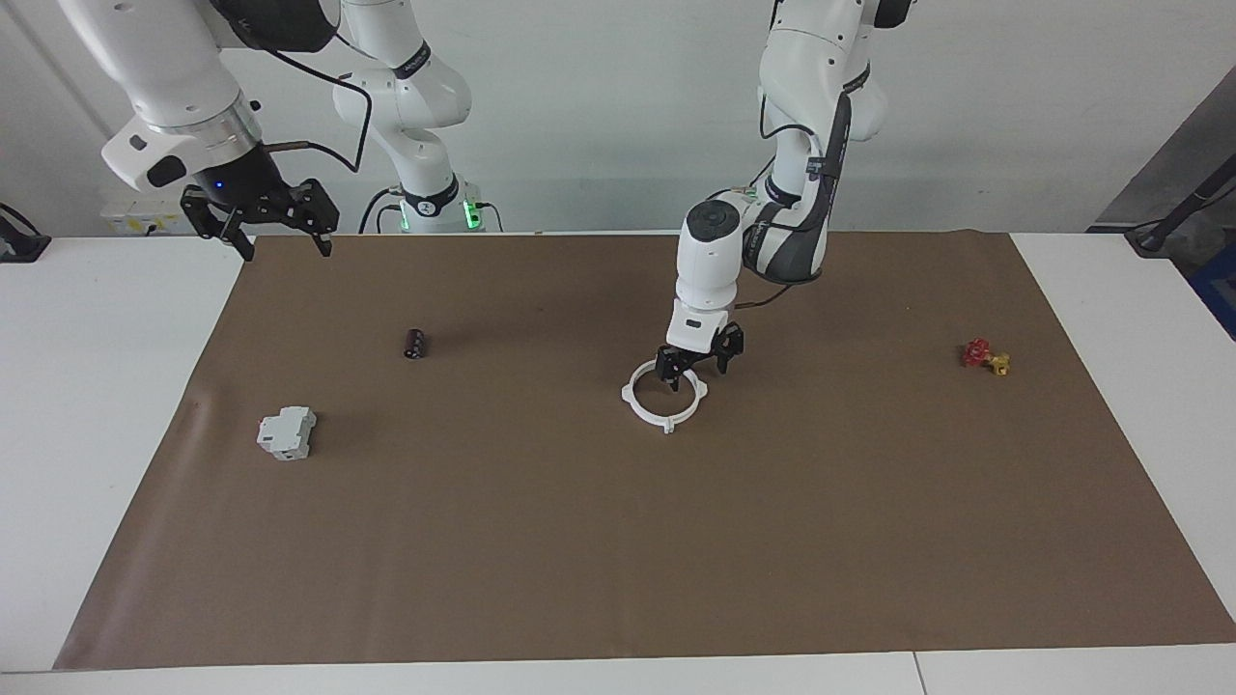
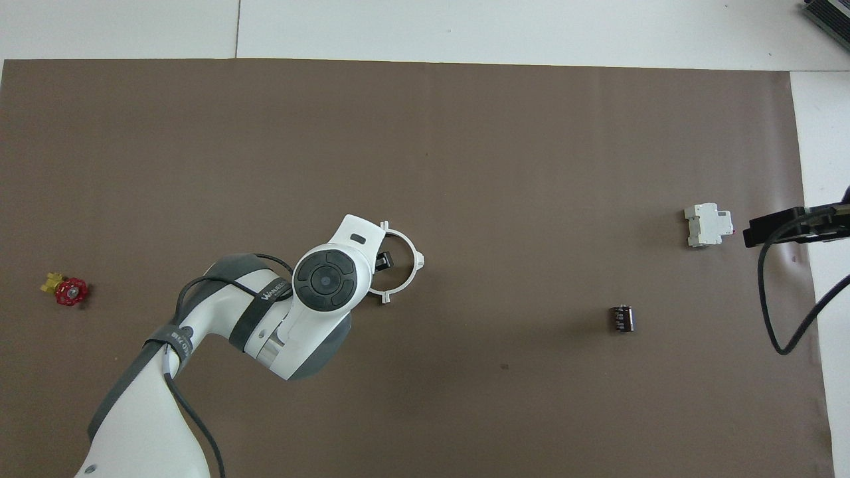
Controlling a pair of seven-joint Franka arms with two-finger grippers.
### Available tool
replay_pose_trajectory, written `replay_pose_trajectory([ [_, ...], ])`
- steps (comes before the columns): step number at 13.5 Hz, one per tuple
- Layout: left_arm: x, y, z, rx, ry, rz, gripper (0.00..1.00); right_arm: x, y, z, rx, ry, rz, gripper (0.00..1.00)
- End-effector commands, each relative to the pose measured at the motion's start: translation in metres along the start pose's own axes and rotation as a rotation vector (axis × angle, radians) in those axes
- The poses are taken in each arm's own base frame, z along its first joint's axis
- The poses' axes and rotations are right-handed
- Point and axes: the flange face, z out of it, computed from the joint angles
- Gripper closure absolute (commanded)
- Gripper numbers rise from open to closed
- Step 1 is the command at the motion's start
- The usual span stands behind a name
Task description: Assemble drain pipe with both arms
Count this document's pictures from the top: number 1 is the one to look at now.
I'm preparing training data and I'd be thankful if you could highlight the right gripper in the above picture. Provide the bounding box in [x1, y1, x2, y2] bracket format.
[180, 142, 342, 264]

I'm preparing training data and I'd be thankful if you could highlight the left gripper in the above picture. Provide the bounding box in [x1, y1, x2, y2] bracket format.
[654, 321, 747, 393]

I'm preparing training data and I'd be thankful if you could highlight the pale power strip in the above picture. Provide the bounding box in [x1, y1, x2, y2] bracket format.
[99, 200, 189, 238]

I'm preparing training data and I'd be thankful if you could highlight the white grey plastic block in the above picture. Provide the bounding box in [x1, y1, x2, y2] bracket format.
[256, 405, 318, 461]

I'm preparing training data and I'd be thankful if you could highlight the black stand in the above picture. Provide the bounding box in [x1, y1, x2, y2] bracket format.
[1124, 157, 1236, 255]
[0, 202, 52, 264]

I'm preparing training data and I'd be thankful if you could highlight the red yellow valve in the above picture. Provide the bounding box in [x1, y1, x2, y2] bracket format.
[961, 338, 1013, 378]

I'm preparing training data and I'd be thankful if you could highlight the white plastic pipe ring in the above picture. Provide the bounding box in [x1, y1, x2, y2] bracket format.
[620, 358, 710, 435]

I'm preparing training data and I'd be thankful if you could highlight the black cable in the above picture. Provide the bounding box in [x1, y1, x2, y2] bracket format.
[358, 186, 403, 236]
[731, 268, 828, 314]
[253, 29, 375, 175]

